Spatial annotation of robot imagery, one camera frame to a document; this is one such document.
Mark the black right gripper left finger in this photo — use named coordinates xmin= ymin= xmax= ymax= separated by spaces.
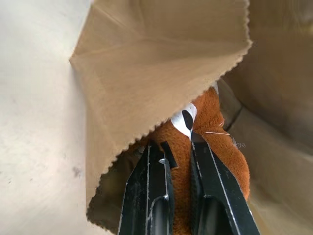
xmin=118 ymin=140 xmax=176 ymax=235

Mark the brown paper bag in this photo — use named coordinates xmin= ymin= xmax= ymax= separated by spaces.
xmin=69 ymin=0 xmax=313 ymax=235

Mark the orange fox plush toy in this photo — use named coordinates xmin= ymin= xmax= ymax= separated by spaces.
xmin=125 ymin=87 xmax=250 ymax=235

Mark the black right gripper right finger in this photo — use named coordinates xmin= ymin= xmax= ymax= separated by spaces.
xmin=189 ymin=133 xmax=261 ymax=235

